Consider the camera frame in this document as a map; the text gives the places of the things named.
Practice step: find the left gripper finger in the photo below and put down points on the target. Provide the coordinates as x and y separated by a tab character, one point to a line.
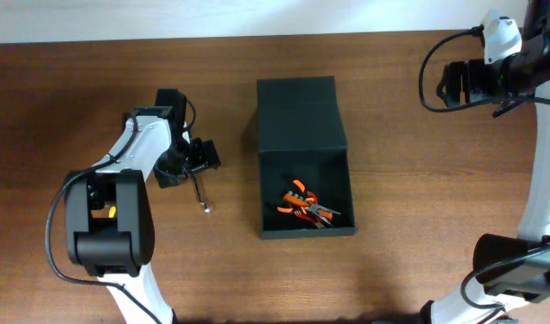
166	179
202	155

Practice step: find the yellow black stubby screwdriver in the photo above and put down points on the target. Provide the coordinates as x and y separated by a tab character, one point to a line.
112	212

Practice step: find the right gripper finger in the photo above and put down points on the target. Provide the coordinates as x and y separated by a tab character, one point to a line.
450	87
505	107

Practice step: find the dark green open box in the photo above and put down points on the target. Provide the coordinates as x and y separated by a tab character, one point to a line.
300	135

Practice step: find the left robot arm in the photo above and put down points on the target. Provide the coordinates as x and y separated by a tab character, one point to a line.
109	225

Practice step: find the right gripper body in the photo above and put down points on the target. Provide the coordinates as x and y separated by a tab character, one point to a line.
465	84

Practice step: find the silver double-ended wrench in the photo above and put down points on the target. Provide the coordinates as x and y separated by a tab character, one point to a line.
206	206

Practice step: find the orange black needle-nose pliers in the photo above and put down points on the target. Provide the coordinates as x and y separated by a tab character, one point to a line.
301	188

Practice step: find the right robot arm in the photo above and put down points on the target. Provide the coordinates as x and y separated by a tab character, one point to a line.
508	273

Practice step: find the small red cutting pliers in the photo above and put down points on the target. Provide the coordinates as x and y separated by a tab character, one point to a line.
305	215

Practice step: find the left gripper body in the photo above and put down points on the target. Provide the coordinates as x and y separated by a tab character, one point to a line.
202	157

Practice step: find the orange bit holder strip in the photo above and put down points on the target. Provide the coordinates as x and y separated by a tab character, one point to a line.
293	199

